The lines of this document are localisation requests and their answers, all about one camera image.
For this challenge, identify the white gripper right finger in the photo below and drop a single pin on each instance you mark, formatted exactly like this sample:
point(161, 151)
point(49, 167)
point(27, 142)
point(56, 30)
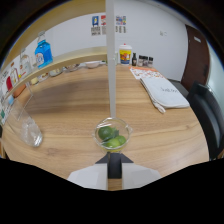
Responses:
point(136, 175)

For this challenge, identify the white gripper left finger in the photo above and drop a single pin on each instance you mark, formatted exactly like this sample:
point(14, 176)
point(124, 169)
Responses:
point(95, 175)

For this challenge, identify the glass cup with limes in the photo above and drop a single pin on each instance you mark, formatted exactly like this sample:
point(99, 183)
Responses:
point(111, 135)

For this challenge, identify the clear bottle with white cap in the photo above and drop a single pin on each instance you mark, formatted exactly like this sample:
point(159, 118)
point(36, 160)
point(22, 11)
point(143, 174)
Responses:
point(25, 66)

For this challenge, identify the clear glass with ice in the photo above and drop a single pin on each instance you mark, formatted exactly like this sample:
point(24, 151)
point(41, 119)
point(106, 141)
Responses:
point(28, 128)

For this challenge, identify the black chair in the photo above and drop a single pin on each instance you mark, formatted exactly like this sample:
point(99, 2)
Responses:
point(208, 116)

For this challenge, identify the orange printed paper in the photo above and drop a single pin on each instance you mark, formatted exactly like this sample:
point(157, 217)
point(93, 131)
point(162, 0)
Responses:
point(143, 71)

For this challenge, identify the white bowl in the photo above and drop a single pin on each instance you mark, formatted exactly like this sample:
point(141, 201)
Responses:
point(92, 64)

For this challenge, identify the small spice jar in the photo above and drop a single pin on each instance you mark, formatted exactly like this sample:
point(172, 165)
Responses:
point(145, 61)
point(150, 61)
point(140, 61)

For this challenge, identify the dark sauce bottle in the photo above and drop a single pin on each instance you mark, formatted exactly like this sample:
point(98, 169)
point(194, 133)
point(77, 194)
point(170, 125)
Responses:
point(134, 60)

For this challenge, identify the yellow tub with white lid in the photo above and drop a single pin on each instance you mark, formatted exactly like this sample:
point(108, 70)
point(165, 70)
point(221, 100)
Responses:
point(125, 55)

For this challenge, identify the clear bottle with orange cap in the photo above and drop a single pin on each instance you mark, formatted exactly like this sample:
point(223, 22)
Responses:
point(14, 76)

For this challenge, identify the blue liquid bottle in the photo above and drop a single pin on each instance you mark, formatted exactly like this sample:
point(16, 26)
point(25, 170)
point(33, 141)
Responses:
point(43, 54)

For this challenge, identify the brown door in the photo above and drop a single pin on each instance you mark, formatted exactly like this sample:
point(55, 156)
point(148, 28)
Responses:
point(196, 56)

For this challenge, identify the white frame wooden shelf rack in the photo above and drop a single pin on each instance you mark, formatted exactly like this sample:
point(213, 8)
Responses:
point(110, 66)

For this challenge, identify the blue yellow wall poster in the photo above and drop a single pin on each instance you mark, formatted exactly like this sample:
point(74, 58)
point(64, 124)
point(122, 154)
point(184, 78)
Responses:
point(95, 25)

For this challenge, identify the red white wall poster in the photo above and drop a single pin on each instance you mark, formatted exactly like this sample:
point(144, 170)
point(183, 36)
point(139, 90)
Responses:
point(103, 24)

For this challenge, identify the multicolour wall poster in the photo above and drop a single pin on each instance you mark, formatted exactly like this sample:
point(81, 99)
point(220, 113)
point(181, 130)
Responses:
point(121, 24)

